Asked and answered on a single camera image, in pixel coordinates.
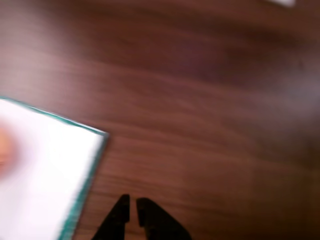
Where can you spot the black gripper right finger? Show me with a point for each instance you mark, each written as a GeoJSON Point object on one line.
{"type": "Point", "coordinates": [160, 222]}

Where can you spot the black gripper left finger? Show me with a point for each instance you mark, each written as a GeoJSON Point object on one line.
{"type": "Point", "coordinates": [117, 220]}

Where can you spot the white paper with green border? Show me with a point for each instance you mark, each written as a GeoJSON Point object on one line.
{"type": "Point", "coordinates": [47, 170]}

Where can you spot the small white sheet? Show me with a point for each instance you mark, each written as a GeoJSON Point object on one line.
{"type": "Point", "coordinates": [283, 2]}

